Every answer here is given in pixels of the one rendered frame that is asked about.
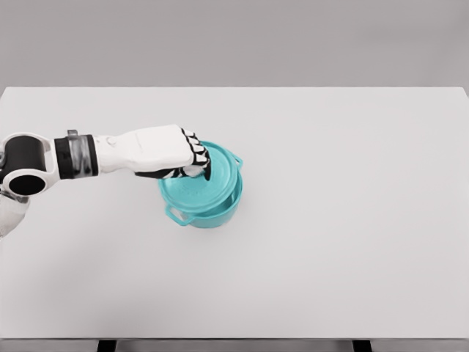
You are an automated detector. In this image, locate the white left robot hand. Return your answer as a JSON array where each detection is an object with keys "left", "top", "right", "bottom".
[{"left": 128, "top": 124, "right": 212, "bottom": 181}]

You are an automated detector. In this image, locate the teal pot lid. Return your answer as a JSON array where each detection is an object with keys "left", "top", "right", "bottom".
[{"left": 159, "top": 140, "right": 237, "bottom": 216}]

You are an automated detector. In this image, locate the teal pot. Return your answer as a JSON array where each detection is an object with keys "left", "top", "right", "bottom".
[{"left": 158, "top": 153, "right": 244, "bottom": 229}]

